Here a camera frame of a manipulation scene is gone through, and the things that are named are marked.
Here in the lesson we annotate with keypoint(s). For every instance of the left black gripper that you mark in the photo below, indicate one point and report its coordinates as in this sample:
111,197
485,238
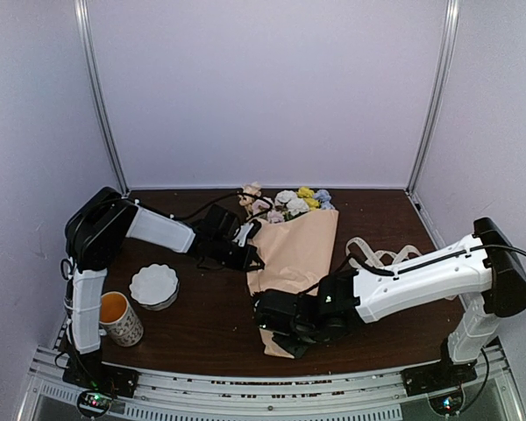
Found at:
251,253

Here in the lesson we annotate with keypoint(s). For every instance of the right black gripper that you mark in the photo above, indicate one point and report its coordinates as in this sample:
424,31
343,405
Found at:
294,349

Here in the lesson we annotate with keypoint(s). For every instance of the pink and green wrapping paper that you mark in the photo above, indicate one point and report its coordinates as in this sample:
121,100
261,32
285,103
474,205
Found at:
296,253

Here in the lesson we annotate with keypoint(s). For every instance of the peach blossom stem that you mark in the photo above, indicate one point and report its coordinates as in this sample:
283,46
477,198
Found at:
249,193

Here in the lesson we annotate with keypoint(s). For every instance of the yellow flower stem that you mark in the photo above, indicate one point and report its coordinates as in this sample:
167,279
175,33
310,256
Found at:
308,196

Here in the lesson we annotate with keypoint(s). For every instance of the blue flower stem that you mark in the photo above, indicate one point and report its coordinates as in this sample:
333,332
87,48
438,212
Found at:
323,197

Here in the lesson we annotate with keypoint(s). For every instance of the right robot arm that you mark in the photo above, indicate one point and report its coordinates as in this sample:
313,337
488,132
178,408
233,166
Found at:
483,264

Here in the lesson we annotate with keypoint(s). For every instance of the white scalloped bowl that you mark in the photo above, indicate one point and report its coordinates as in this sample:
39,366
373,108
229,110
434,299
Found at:
155,287

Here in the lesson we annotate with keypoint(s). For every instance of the white printed ribbon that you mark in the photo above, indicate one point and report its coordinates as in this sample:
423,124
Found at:
381,258

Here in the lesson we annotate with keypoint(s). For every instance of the patterned mug with orange inside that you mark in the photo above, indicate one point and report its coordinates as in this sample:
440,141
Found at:
119,320

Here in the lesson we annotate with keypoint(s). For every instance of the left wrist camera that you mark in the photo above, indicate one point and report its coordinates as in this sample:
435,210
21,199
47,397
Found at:
246,231

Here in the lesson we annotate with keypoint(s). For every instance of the aluminium front rail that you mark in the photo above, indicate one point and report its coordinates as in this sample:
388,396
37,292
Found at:
371,395

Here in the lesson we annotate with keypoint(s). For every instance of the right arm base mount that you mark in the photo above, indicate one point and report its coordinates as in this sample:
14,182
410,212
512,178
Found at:
443,384

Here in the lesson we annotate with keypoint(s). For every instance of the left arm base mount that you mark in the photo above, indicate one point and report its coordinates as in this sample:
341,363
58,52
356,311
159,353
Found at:
98,395

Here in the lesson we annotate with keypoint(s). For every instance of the left aluminium frame post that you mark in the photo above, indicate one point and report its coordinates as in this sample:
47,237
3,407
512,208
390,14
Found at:
84,28

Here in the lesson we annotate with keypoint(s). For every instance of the aluminium frame post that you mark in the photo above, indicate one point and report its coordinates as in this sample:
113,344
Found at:
446,52
84,28

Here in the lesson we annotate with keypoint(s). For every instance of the right aluminium frame post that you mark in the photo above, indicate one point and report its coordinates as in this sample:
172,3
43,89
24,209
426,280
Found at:
446,52

